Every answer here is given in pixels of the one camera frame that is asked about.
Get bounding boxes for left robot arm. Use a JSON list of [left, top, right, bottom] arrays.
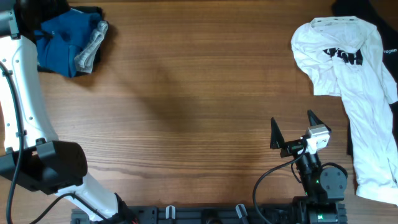
[[1, 1, 139, 223]]

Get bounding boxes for black cable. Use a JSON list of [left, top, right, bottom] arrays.
[[0, 62, 109, 224], [252, 139, 309, 224]]

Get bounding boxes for blue polo shirt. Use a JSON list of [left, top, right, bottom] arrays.
[[33, 7, 104, 78]]

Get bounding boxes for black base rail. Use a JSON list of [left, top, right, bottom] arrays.
[[70, 203, 348, 224]]

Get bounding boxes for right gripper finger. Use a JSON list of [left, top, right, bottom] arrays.
[[270, 117, 285, 149], [307, 110, 331, 132]]

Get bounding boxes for left black cable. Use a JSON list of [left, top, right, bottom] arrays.
[[0, 62, 109, 224]]

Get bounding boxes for white t-shirt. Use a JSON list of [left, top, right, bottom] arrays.
[[291, 16, 397, 204]]

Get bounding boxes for folded light blue jeans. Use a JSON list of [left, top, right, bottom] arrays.
[[74, 21, 109, 73]]

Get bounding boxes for right black cable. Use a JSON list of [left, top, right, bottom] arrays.
[[252, 139, 309, 224]]

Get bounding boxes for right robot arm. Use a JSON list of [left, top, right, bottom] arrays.
[[262, 110, 348, 223]]

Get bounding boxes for black printed garment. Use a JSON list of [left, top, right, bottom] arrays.
[[331, 0, 398, 156]]

